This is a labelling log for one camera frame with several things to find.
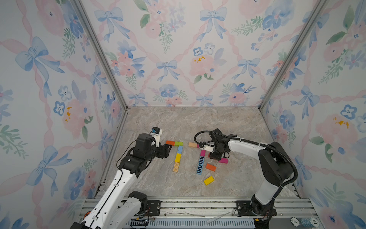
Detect green block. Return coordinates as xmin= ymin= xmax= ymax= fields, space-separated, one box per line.
xmin=174 ymin=141 xmax=184 ymax=146

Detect blue slotted block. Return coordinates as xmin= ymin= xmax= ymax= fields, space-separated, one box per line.
xmin=199 ymin=156 xmax=205 ymax=166
xmin=196 ymin=165 xmax=203 ymax=175

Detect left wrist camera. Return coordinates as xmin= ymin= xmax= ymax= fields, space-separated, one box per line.
xmin=150 ymin=127 xmax=162 ymax=148

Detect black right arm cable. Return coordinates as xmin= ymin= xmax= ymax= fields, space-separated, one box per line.
xmin=193 ymin=130 xmax=298 ymax=188

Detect yellow block front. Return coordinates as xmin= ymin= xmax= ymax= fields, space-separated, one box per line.
xmin=204 ymin=176 xmax=214 ymax=186

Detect yellow block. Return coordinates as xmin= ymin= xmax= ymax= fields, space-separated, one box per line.
xmin=204 ymin=176 xmax=214 ymax=186
xmin=175 ymin=153 xmax=182 ymax=163

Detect tan wooden block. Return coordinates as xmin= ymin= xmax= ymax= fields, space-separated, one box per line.
xmin=188 ymin=142 xmax=197 ymax=148

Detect light blue block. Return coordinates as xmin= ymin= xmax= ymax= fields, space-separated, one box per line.
xmin=177 ymin=146 xmax=183 ymax=155

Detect aluminium right corner post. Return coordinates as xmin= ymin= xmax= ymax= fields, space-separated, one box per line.
xmin=258 ymin=0 xmax=327 ymax=112

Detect aluminium corner post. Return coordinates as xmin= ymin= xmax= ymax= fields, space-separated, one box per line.
xmin=258 ymin=0 xmax=327 ymax=112
xmin=71 ymin=0 xmax=128 ymax=112

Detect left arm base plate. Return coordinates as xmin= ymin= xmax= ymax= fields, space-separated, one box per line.
xmin=137 ymin=200 xmax=162 ymax=216

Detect aluminium left corner post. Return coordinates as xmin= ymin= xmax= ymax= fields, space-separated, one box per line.
xmin=71 ymin=0 xmax=128 ymax=112

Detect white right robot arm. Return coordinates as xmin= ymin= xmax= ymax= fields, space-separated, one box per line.
xmin=201 ymin=129 xmax=298 ymax=218

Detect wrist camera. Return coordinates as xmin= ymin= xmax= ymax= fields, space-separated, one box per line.
xmin=150 ymin=127 xmax=162 ymax=148
xmin=198 ymin=142 xmax=215 ymax=153

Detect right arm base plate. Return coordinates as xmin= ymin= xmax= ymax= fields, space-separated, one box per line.
xmin=235 ymin=200 xmax=277 ymax=217

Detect striped natural wood block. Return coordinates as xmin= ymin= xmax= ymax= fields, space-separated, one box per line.
xmin=173 ymin=162 xmax=180 ymax=173

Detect orange block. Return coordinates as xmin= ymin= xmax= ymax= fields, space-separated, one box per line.
xmin=206 ymin=164 xmax=216 ymax=172
xmin=166 ymin=141 xmax=175 ymax=146

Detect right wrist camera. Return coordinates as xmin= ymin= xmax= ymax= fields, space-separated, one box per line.
xmin=198 ymin=142 xmax=215 ymax=153

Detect white gear parts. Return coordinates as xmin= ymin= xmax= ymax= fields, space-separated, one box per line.
xmin=290 ymin=217 xmax=320 ymax=228

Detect aluminium front rail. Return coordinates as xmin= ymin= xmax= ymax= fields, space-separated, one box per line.
xmin=76 ymin=197 xmax=323 ymax=229

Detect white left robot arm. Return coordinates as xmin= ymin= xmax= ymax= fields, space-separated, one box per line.
xmin=71 ymin=127 xmax=171 ymax=229

